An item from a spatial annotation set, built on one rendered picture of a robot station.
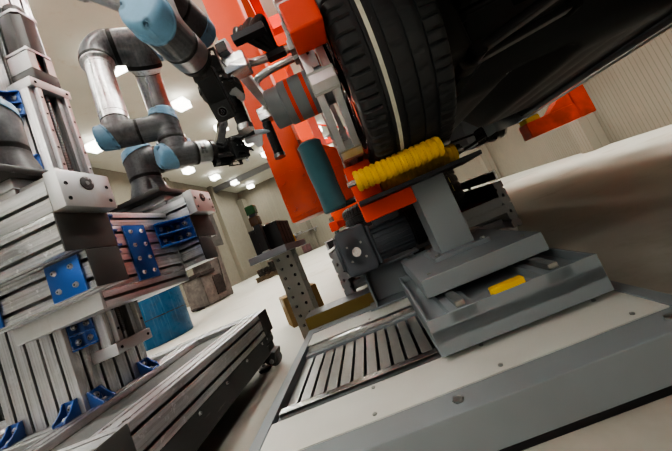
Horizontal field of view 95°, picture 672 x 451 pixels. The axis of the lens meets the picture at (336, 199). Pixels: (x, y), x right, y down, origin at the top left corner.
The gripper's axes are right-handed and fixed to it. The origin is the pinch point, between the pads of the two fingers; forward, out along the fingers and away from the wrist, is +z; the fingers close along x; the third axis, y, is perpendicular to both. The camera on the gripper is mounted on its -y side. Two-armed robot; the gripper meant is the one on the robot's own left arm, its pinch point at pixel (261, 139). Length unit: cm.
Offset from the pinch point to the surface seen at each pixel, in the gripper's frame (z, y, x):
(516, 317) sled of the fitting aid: 0, 72, 61
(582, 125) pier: 607, 37, -9
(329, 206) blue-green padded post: 6.1, 33.3, 13.8
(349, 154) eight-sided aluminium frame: 0.8, 24.2, 36.6
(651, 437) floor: -12, 83, 77
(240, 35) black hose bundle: -15.9, -13.6, 33.8
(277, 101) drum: -4.6, -0.9, 23.2
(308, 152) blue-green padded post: 6.4, 13.4, 14.3
